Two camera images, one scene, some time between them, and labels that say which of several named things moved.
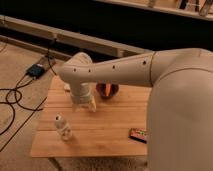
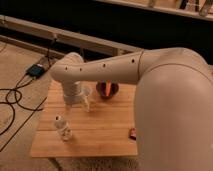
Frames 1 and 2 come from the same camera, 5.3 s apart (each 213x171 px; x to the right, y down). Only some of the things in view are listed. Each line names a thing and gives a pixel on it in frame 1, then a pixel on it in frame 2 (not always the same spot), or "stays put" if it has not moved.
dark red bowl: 101,88 stays put
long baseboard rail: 98,45 stays put
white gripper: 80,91 → 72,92
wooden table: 117,127 stays put
